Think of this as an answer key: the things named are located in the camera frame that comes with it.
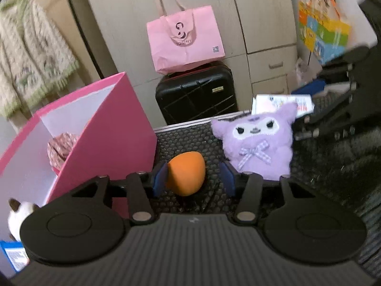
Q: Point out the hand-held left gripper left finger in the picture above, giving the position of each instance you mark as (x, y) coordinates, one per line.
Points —
(159, 179)

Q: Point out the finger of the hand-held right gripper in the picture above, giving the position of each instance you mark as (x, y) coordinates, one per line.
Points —
(336, 73)
(327, 119)

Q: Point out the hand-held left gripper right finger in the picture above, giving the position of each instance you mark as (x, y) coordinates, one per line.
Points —
(227, 179)

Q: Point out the orange egg-shaped sponge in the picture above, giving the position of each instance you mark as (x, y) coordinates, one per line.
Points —
(186, 172)

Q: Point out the purple plush toy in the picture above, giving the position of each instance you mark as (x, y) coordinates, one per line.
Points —
(256, 146)

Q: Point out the pink storage box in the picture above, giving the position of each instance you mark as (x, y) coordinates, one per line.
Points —
(119, 131)

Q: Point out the pink floral scrunchie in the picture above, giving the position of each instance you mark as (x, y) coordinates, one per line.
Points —
(61, 152)

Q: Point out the blue wipes packet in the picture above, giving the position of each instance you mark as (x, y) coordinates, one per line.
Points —
(13, 259)

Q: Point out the colourful gift bag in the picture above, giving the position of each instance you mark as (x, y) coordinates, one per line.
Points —
(324, 32)

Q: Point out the black textured mat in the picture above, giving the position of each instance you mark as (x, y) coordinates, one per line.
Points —
(184, 138)

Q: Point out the white tissue packet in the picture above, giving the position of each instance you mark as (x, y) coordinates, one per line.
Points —
(268, 102)

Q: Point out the black suitcase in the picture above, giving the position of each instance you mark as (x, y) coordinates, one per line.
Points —
(193, 95)

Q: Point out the beige wooden cabinet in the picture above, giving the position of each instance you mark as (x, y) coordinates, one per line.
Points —
(262, 20)

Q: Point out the pink paper bag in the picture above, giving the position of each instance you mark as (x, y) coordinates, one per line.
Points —
(184, 44)

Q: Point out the white and brown plush toy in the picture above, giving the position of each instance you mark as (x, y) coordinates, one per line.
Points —
(20, 217)

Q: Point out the cream and green knitted cardigan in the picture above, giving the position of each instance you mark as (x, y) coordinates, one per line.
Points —
(35, 59)

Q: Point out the black metal pole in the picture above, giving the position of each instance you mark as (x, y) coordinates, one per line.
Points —
(79, 26)

